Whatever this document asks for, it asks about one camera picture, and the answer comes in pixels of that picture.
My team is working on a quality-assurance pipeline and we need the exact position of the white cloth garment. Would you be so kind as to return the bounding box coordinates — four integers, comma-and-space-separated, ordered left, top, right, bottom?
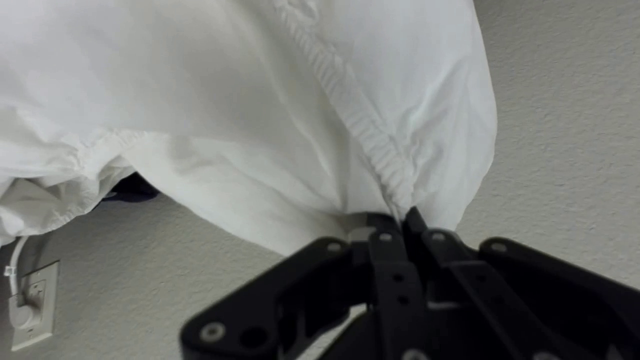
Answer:
0, 0, 500, 259

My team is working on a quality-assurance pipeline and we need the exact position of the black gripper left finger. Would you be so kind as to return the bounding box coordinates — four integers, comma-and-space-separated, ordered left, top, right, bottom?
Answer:
177, 227, 428, 360

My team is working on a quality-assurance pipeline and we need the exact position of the white plug cable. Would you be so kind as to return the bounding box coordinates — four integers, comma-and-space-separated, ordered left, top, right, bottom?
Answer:
1, 234, 33, 318

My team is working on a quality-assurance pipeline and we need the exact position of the white wall outlet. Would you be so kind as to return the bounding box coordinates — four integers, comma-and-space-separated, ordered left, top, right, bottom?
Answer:
5, 259, 61, 355

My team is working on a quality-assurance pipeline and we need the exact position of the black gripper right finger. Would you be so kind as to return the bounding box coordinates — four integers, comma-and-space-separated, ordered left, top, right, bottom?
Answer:
399, 207, 640, 360

